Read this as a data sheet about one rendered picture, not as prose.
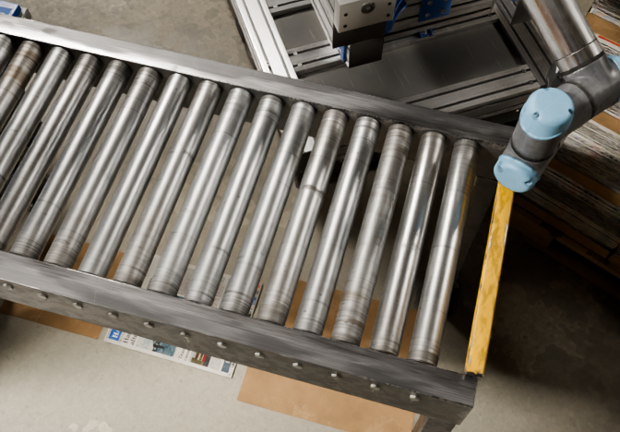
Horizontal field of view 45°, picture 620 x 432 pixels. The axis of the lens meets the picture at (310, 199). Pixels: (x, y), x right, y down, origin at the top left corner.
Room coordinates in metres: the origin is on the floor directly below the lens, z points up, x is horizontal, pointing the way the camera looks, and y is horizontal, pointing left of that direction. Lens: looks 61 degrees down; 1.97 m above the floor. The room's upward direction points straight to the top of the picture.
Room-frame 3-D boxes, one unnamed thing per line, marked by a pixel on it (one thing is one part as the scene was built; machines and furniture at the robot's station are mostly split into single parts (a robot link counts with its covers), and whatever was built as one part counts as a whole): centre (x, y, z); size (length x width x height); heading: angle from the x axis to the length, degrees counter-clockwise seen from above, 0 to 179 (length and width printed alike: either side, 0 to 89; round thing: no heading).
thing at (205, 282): (0.68, 0.13, 0.77); 0.47 x 0.05 x 0.05; 164
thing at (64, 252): (0.75, 0.38, 0.77); 0.47 x 0.05 x 0.05; 164
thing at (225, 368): (0.75, 0.35, 0.00); 0.37 x 0.28 x 0.01; 74
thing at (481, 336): (0.54, -0.32, 0.81); 0.43 x 0.03 x 0.02; 164
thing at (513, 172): (0.70, -0.38, 0.88); 0.11 x 0.08 x 0.09; 144
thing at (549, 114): (0.71, -0.39, 0.98); 0.11 x 0.08 x 0.11; 126
